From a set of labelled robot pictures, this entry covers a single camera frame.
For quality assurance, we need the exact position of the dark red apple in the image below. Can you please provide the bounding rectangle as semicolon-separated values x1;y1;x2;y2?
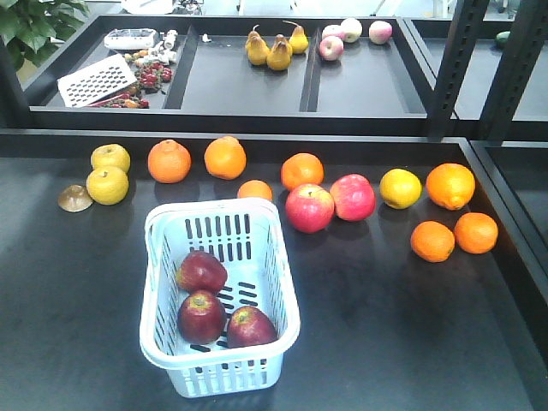
227;306;277;348
177;290;227;344
176;250;228;295

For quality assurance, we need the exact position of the light blue plastic basket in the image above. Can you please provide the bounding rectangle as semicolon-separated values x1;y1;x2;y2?
139;197;301;399

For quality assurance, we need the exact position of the small orange behind basket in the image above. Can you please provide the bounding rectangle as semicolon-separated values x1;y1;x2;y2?
236;180;273;201

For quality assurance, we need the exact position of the pink red apple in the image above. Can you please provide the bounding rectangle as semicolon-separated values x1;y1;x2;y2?
285;183;335;234

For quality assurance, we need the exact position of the large orange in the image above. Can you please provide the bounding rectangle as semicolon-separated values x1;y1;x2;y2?
281;152;325;191
147;139;192;183
204;135;247;180

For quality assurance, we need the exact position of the large orange rear middle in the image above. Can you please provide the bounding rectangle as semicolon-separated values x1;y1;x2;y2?
204;135;247;180

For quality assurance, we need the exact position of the large orange rear left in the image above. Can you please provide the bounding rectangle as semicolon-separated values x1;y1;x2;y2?
147;139;192;183

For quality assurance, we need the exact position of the yellow round fruit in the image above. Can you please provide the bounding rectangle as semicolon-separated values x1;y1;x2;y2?
379;168;422;210

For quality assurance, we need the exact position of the black wooden produce display stand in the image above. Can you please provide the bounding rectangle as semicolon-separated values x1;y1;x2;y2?
1;15;547;410

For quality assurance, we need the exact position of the yellow pear fruit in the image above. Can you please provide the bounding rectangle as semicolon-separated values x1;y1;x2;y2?
86;165;129;206
90;144;131;173

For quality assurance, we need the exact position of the yellow pear fruit rear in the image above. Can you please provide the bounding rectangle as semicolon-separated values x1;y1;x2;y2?
90;144;131;173

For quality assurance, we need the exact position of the orange with pointed end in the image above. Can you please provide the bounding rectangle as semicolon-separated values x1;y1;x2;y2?
426;163;475;211

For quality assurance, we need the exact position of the brown mushroom cap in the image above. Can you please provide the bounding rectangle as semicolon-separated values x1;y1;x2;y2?
57;184;93;212

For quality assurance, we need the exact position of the white perforated tray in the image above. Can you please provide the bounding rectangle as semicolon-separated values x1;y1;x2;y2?
57;54;137;108

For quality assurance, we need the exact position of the green potted plant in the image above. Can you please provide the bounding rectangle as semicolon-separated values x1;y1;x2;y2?
1;0;89;70

